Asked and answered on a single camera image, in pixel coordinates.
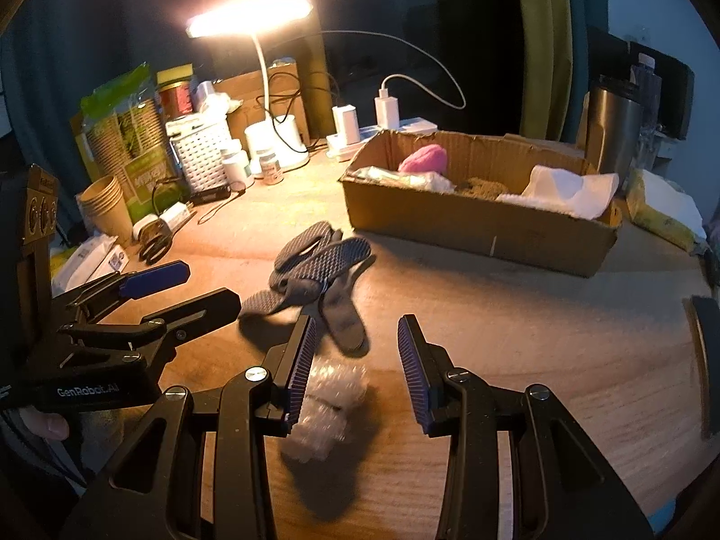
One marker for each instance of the white desk lamp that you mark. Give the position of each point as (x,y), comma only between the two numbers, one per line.
(253,14)

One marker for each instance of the black flashlight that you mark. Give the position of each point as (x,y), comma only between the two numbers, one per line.
(211,194)

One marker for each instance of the brown knitted cloth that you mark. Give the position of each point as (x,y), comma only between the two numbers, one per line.
(484,188)

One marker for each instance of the cardboard box behind lamp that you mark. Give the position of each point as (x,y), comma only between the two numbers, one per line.
(247,95)

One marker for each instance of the person's left hand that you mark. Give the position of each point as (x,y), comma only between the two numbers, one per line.
(48,424)

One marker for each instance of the green bag of paper cups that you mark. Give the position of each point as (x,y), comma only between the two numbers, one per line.
(124,135)

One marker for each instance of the red jar yellow lid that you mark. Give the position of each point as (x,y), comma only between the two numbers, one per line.
(175,98)

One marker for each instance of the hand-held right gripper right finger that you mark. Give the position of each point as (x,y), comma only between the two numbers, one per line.
(413,371)

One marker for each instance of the steel tumbler black lid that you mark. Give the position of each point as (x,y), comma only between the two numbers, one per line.
(613,129)

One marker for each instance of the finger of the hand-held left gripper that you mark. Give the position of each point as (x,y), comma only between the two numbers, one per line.
(154,280)
(208,306)

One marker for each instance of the small brown bottle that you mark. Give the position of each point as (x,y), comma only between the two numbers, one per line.
(271,169)

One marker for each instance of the white crumpled plastic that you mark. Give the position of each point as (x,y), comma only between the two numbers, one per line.
(216,101)

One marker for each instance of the white pill bottle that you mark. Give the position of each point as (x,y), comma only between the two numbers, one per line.
(236,166)

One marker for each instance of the clear plastic water bottle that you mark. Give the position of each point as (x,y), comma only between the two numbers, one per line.
(647,90)

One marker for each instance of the dark flat object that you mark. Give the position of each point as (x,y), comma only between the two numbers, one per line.
(700,360)

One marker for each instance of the yellow tissue pack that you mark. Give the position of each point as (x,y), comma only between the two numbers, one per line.
(669,208)

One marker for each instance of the brown cardboard box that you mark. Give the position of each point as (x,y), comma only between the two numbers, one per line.
(450,230)

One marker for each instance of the pink sponge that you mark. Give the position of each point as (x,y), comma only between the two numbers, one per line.
(424,158)

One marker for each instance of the white tissue pack green print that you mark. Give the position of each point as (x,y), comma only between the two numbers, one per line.
(405,180)

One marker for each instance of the white power strip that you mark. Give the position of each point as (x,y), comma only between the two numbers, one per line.
(416,124)

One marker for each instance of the white wipes packet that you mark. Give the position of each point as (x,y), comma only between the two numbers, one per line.
(90,259)

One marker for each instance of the white woven basket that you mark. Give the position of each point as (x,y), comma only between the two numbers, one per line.
(199,152)

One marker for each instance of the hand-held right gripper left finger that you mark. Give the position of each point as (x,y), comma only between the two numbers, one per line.
(301,371)

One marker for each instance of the white charger plug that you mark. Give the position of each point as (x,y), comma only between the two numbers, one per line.
(346,124)
(388,109)

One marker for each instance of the black scissors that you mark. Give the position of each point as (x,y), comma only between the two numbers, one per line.
(154,247)

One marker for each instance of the grey knitted sock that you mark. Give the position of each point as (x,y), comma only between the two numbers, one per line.
(264,306)
(337,261)
(343,320)
(306,242)

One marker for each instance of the white cloth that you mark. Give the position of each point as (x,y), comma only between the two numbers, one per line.
(568,188)

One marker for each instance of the clear bubble wrap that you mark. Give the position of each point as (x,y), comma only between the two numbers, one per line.
(332,394)

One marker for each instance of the stack of brown paper cups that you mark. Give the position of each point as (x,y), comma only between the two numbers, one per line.
(104,208)

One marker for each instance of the black monitor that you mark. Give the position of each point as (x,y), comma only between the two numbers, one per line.
(675,95)

